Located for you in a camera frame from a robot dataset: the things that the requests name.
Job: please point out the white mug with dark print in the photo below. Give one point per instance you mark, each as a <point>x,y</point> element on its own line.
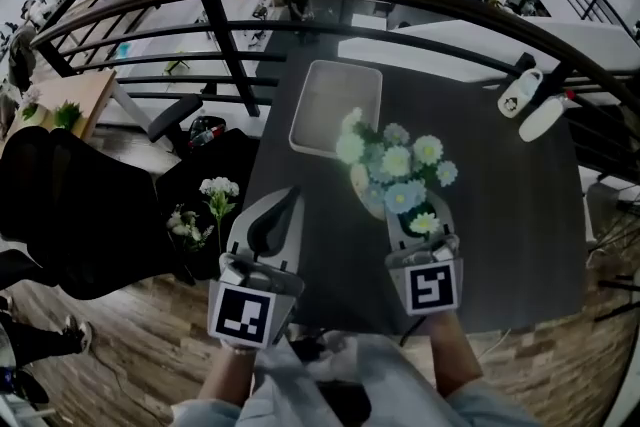
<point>510,104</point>

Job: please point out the plain white cup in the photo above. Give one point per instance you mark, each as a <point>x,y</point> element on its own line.
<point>537,122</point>

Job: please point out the white and blue artificial flowers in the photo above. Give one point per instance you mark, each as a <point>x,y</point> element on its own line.
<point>395,162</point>

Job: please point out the red and white bottle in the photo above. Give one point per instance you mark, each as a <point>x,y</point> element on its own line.
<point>207,136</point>

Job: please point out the light wooden desk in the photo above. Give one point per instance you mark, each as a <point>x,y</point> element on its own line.
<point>80,90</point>

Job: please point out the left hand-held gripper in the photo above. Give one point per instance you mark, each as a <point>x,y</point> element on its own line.
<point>242,312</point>

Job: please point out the person's light blue shirt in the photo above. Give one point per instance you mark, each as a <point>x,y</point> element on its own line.
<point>385,375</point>

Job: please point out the plastic bottle red cap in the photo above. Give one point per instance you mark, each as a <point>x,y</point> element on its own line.
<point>567,96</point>

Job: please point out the person's right forearm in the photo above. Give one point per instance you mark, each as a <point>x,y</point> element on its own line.
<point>452,355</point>

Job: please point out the small white potted flower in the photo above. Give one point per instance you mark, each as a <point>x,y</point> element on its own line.
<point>31,107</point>

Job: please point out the large white artificial flower stem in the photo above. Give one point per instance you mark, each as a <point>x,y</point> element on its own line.
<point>220,187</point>

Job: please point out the small white artificial flower bunch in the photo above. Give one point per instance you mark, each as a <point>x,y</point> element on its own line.
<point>185,227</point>

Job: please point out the white rectangular tray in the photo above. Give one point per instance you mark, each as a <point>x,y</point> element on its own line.
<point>340,85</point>

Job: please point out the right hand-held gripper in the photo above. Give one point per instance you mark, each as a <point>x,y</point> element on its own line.
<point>432,287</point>

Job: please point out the small green potted plant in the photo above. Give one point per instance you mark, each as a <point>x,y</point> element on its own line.
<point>67,115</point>

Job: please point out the person's left forearm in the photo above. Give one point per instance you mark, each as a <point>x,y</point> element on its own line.
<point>227,380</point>

